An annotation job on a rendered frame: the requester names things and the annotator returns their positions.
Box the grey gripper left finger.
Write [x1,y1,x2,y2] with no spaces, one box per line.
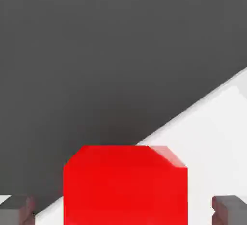
[0,195,36,225]

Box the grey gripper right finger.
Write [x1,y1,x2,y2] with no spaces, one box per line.
[211,195,247,225]

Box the small red cube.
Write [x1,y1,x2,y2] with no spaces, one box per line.
[63,145,188,225]

